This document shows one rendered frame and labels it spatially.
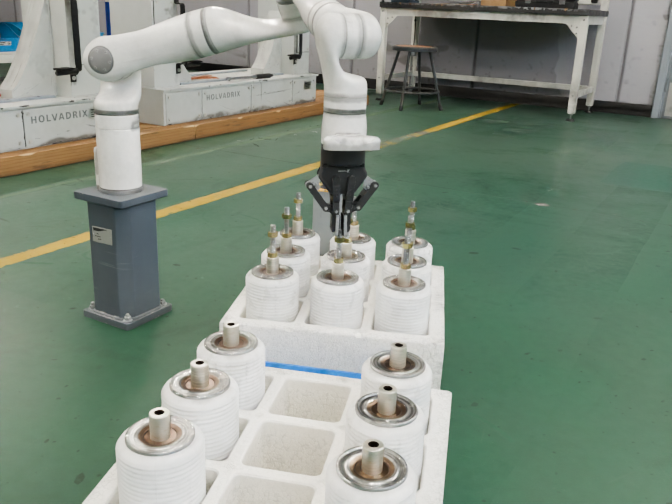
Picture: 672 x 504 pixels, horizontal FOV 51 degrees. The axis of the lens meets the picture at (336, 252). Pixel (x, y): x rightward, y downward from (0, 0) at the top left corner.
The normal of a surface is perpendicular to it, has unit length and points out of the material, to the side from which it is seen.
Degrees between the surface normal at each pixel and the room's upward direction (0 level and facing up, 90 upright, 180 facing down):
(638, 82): 90
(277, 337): 90
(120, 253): 87
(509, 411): 0
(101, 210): 93
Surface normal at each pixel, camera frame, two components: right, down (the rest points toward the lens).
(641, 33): -0.51, 0.26
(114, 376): 0.04, -0.94
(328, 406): -0.19, 0.31
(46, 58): 0.86, 0.20
